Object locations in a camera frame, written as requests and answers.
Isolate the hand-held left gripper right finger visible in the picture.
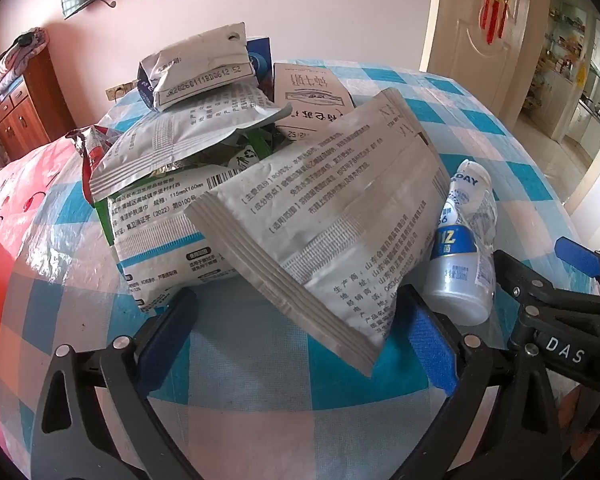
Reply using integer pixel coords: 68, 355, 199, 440
397, 285, 563, 480

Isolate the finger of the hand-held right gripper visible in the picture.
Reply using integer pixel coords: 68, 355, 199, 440
554, 236, 600, 281
494, 249, 600, 386

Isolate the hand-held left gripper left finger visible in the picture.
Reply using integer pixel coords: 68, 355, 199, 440
30, 287, 201, 480

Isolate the large grey wipes packet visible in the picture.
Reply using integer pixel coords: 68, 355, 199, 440
185, 87, 451, 378

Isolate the white blue-striped wipes pack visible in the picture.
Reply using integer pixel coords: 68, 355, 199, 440
97, 162, 261, 311

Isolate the blue white checked tablecloth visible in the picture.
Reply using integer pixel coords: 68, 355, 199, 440
0, 57, 596, 480

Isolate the white kitchen counter cabinet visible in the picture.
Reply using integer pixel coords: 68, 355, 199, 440
555, 97, 600, 148

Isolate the torn grey foil packet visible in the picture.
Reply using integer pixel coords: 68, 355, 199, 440
89, 85, 293, 203

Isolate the red foil wrapper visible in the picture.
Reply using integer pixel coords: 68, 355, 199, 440
65, 127, 126, 201

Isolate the green snack packet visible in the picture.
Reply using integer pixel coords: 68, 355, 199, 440
96, 127, 286, 247

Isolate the cream room door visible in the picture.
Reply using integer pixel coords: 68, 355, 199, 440
426, 0, 533, 133

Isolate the kitchen shelf with goods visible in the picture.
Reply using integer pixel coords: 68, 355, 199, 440
529, 0, 588, 92

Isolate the brown wooden cabinet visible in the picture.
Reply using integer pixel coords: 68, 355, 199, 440
0, 47, 76, 163

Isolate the small grey sealed packet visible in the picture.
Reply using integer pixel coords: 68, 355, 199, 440
137, 22, 256, 111

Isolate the beige cardboard carton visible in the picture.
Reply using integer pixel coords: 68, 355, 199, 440
272, 62, 361, 143

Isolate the blue cardboard box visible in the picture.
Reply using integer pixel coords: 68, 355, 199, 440
245, 35, 273, 96

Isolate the pink folded blanket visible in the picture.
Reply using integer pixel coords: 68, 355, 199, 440
0, 30, 50, 81

